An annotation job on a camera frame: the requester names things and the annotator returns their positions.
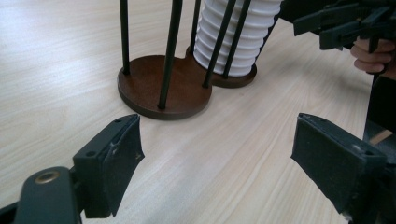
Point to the stack of white cups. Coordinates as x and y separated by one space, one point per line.
261 28

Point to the brown wooden cup holder rack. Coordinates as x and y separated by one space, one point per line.
146 84

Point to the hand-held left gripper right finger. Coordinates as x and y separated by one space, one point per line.
336 161

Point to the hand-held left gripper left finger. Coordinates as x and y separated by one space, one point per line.
106 168

